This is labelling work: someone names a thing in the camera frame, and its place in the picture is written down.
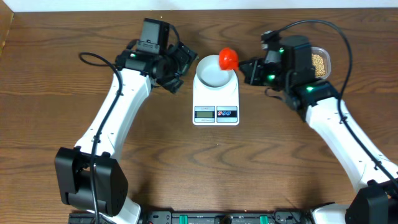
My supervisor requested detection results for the red plastic measuring scoop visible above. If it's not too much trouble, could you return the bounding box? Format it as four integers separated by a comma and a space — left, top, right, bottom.
218, 48, 239, 70

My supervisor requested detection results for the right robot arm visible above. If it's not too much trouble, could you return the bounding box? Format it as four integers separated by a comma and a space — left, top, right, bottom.
239, 31, 397, 223

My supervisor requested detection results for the grey plastic bowl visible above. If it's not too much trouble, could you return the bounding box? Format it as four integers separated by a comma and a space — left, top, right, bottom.
196, 55, 233, 88

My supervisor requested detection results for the white digital kitchen scale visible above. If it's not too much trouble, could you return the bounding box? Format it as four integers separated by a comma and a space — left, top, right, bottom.
192, 70, 239, 126

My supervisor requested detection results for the pile of soybeans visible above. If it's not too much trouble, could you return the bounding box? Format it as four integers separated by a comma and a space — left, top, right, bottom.
312, 54, 326, 77

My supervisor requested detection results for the clear plastic bean container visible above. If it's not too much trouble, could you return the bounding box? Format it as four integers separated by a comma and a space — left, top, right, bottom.
312, 47, 331, 79

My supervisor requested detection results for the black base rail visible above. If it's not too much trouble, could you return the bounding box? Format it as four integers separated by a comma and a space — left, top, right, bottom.
68, 210, 315, 224

